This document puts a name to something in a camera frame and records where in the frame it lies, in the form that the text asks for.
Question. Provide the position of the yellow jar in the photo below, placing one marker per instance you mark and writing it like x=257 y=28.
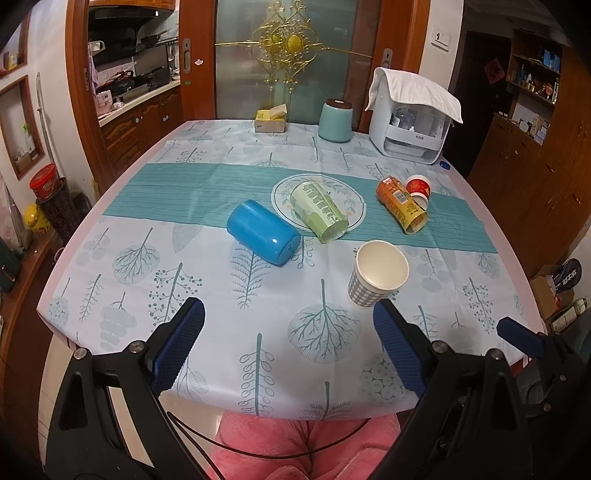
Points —
x=37 y=220

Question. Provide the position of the checked paper cup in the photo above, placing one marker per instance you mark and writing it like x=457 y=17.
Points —
x=377 y=272

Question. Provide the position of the dark racket bag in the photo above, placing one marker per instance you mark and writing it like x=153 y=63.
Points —
x=570 y=274

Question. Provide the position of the red and white paper cup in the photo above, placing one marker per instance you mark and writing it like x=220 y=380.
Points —
x=418 y=185

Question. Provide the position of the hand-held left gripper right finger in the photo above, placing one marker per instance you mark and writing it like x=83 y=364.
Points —
x=400 y=347

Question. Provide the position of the white cloth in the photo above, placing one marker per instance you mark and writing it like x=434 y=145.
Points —
x=415 y=90

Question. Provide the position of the pink fleece pants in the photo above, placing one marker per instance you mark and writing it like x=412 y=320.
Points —
x=300 y=450

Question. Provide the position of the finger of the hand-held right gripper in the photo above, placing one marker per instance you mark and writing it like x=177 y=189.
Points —
x=521 y=336

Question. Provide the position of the yellow tissue box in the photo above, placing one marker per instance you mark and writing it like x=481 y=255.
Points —
x=270 y=121

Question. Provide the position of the blue plastic cup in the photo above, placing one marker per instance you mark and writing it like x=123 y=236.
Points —
x=263 y=234

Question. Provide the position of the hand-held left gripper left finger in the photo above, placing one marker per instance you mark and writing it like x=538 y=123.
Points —
x=179 y=342

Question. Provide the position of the frosted glass door gold ornament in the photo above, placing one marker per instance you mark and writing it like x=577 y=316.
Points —
x=286 y=55

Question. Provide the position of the wooden kitchen counter cabinet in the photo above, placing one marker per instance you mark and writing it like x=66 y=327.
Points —
x=138 y=122

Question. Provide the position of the red round tin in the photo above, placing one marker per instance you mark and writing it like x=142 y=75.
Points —
x=44 y=182

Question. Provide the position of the cardboard box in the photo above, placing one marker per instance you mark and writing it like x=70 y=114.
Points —
x=547 y=290

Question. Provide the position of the green paper cup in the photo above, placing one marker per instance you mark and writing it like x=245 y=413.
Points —
x=318 y=210

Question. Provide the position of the teal canister with brown lid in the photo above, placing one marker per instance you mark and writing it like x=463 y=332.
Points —
x=335 y=121

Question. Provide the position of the white countertop water dispenser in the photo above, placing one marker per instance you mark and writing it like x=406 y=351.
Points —
x=408 y=134

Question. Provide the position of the orange paper cup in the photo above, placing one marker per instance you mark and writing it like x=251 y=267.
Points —
x=400 y=203

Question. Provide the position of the black mesh basket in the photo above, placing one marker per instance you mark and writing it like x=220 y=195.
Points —
x=59 y=210

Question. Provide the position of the wooden shelf cabinet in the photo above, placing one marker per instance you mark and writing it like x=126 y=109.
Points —
x=535 y=147

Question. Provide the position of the leaf print tablecloth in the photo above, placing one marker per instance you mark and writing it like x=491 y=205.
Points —
x=258 y=323

